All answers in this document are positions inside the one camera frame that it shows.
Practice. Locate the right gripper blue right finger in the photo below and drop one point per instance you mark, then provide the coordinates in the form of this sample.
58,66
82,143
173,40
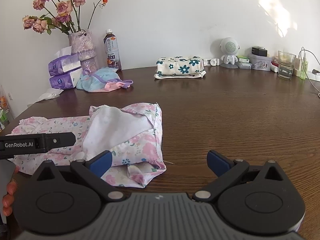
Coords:
228,172

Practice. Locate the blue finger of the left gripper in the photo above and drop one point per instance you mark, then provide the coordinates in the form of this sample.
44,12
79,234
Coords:
59,140

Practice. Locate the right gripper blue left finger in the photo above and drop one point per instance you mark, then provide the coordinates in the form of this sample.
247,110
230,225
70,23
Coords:
90,173

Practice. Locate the pink floral child dress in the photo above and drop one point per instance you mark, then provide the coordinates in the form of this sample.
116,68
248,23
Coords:
133,135

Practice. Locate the left hand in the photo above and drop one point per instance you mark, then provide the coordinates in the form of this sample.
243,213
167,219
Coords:
8,199

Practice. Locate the crumpled white tissue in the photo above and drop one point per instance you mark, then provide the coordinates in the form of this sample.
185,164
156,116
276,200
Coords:
50,94

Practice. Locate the lower purple tissue pack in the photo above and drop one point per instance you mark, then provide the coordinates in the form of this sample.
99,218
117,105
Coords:
67,80

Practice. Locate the purple tissue pack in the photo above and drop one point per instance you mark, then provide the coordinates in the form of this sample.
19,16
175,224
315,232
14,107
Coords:
64,61
67,80

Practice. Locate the blue pink purple garment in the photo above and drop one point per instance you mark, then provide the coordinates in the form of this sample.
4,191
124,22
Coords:
103,80

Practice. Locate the upper purple tissue pack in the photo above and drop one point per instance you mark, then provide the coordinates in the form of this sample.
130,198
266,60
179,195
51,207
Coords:
64,61

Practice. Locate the oolong tea bottle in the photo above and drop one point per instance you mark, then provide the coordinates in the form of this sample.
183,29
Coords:
112,50

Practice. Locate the purple textured vase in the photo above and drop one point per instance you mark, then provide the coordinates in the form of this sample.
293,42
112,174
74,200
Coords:
82,44

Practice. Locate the white letter ornament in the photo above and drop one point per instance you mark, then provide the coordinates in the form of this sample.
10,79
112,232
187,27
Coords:
211,62

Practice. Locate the grey printed tin box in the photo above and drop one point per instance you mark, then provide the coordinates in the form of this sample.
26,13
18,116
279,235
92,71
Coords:
260,62

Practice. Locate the folded cream blue-flower cloth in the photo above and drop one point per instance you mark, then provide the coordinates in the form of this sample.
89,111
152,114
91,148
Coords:
179,67

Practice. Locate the black charger block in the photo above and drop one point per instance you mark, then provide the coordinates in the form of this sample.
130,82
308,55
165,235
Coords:
259,51

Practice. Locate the green spray bottle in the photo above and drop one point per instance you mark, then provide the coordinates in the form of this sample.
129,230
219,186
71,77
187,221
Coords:
304,66

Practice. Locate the white robot figure speaker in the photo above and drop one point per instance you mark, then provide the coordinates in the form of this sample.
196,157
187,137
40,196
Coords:
229,48

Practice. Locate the clear drinking glass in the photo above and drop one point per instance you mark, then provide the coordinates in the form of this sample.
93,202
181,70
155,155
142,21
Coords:
286,64

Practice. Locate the white power adapter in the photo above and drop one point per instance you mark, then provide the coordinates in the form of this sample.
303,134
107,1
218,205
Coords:
314,77

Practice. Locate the dried rose bouquet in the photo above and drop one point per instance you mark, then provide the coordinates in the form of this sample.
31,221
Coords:
58,14

